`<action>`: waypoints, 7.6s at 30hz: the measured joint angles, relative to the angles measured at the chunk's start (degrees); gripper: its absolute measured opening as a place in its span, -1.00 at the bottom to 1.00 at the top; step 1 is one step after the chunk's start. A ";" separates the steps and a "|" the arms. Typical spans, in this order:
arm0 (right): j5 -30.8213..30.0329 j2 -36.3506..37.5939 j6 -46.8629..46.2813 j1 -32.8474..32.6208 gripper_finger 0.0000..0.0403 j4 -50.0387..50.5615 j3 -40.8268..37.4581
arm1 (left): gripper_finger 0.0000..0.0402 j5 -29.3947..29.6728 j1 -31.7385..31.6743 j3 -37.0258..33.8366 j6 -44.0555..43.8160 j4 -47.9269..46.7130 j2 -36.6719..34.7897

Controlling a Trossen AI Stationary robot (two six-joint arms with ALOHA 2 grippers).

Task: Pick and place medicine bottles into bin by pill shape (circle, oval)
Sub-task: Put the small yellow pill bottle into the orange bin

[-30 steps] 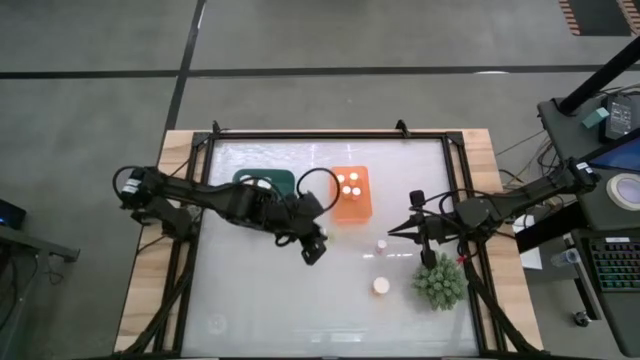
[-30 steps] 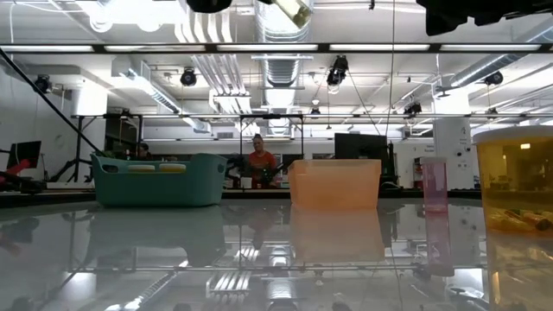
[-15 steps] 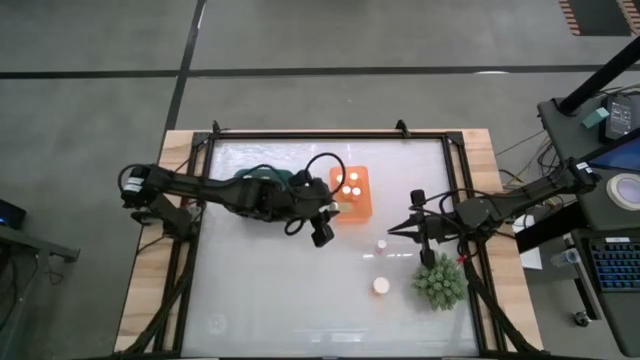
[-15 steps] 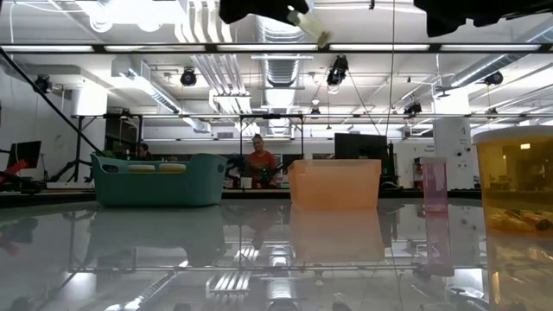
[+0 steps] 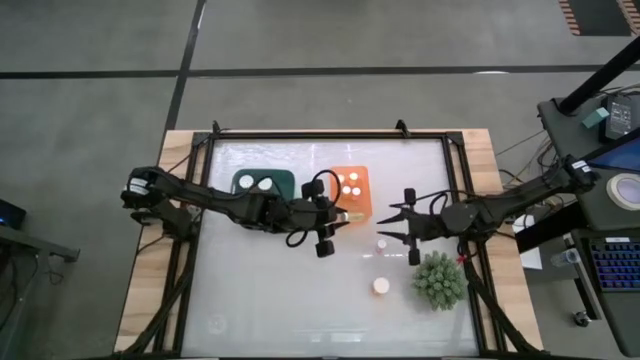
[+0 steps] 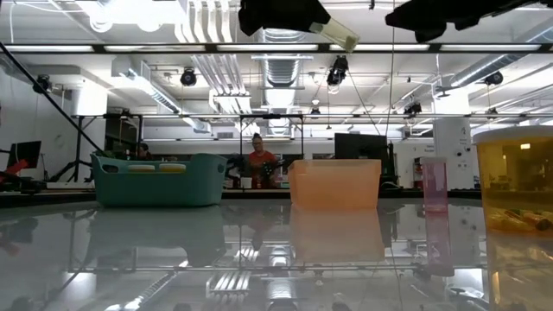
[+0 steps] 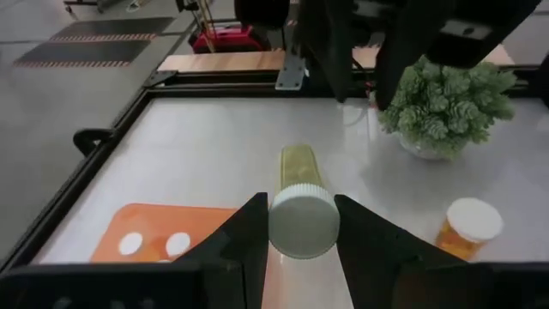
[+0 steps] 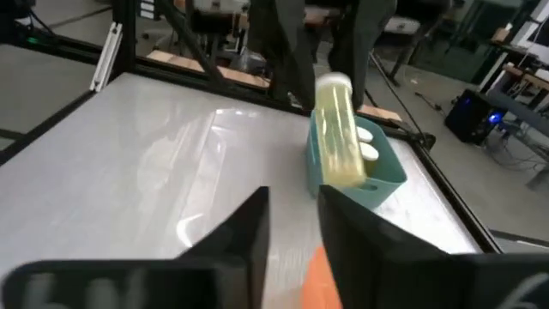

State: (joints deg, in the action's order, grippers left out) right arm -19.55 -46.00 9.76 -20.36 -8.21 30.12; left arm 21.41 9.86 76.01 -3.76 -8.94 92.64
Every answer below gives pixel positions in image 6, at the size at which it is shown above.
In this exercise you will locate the white air duct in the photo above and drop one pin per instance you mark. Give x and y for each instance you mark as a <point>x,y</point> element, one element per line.
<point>147,88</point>

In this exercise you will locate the purple pill bottle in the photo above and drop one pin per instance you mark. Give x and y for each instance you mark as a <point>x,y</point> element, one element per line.
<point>434,185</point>

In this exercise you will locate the black background monitor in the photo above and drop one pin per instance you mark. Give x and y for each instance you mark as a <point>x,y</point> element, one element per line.
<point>23,154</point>
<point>360,147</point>

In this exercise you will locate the orange plastic bin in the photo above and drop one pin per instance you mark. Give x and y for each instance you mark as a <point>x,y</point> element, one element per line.
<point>334,185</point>

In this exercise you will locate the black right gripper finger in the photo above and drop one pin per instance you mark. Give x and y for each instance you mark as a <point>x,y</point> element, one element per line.
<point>423,17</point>

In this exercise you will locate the teal plastic bin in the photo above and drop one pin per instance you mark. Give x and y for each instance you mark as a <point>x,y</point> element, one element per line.
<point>157,190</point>

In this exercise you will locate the ribbed ceiling duct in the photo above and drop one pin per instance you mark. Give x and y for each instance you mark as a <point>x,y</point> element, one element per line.
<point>281,71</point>

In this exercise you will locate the background green plant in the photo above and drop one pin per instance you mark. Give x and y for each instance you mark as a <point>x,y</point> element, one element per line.
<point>104,153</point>

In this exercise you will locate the white column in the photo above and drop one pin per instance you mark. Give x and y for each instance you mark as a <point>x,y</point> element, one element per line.
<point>451,151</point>

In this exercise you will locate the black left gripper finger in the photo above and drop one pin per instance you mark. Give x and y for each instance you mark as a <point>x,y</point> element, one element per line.
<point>302,15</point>

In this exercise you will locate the person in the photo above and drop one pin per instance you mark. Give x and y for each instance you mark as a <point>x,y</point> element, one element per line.
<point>144,152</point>
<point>262,162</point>

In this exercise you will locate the black ceiling spotlight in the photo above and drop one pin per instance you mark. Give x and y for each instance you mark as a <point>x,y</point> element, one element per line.
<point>412,108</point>
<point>42,84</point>
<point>338,71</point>
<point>493,78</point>
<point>188,78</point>

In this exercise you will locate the silver ceiling duct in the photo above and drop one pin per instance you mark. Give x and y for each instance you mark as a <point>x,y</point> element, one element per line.
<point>497,62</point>

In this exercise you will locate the red object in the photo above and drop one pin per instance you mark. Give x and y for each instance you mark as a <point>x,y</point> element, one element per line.
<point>16,167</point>

